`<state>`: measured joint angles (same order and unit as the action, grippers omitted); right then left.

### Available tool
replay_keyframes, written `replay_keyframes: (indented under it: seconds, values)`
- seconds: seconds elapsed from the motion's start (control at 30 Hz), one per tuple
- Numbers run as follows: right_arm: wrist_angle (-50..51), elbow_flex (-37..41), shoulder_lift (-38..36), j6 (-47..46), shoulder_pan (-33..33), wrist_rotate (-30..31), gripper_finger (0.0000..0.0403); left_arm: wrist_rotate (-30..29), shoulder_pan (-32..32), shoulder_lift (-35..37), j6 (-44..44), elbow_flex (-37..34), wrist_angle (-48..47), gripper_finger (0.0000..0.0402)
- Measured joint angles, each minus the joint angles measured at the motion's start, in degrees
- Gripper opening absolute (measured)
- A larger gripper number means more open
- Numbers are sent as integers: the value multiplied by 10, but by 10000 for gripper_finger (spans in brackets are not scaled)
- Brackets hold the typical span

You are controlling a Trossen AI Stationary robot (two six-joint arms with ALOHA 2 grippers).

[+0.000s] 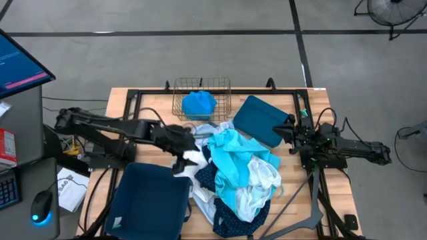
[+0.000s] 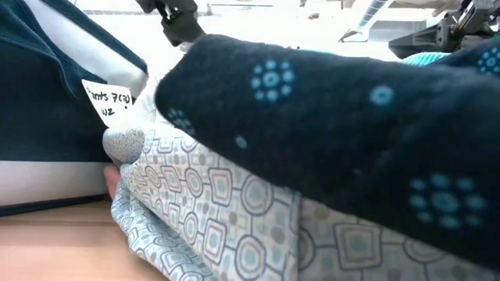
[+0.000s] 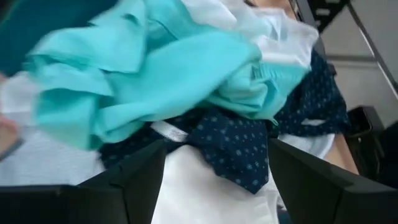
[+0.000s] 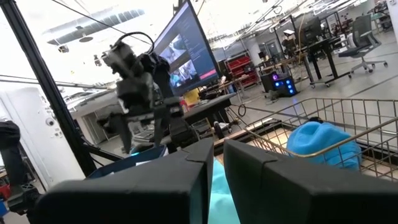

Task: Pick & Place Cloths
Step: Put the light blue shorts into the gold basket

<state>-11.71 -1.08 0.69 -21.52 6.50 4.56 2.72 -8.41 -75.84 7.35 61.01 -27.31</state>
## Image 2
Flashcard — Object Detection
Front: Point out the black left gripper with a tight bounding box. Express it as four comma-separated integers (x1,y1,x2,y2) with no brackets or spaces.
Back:
135,0,207,47

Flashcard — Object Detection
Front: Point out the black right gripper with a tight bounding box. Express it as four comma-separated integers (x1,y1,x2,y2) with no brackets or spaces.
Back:
388,0,500,59

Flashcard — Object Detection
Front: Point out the teal ribbed cloth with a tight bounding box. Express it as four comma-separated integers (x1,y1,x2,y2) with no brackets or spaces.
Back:
401,52,452,66

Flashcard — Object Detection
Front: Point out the navy cloth with blue dots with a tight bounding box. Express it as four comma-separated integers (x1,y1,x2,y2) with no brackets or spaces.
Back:
154,34,500,270

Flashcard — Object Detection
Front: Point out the pink and grey sock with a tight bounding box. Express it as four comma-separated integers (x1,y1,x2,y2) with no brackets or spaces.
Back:
102,126,146,201

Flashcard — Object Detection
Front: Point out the light geometric patterned cloth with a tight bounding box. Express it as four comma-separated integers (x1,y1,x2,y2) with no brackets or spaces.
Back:
110,124,500,281

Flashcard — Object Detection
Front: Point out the white handwritten paper tag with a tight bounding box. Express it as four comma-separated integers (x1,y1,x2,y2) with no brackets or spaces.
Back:
80,79,136,129

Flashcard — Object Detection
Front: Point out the navy and white fabric bin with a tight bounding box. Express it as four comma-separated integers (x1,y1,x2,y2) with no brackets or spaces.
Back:
0,0,149,218

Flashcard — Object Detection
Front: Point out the slanted silver ceiling duct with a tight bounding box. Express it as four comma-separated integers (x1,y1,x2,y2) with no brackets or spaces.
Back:
338,0,391,43

